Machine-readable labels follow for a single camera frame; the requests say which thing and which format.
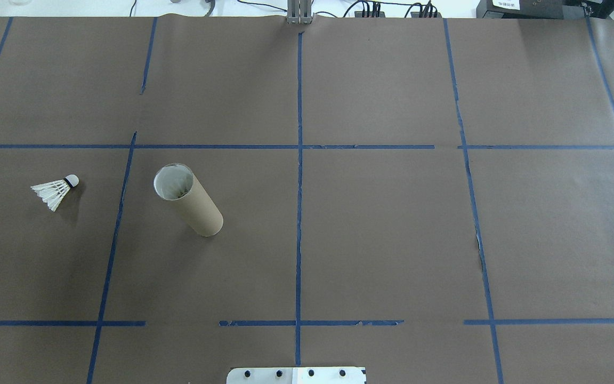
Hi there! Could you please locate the black box with white label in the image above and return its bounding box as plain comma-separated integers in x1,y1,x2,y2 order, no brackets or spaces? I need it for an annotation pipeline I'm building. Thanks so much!
476,0,570,20

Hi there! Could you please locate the white feather shuttlecock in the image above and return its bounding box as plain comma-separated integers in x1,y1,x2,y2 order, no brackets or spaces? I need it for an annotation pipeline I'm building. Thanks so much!
30,174,80,213

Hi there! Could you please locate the aluminium frame post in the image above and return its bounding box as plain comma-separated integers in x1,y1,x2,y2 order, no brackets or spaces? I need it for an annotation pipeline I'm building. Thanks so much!
287,0,313,26

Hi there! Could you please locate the brown cardboard tube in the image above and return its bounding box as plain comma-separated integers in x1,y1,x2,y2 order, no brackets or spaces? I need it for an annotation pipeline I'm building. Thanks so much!
153,163,224,237

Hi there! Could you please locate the white pedestal with base plate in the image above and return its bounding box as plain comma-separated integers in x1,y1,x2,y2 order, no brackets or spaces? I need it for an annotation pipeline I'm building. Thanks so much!
227,367,367,384

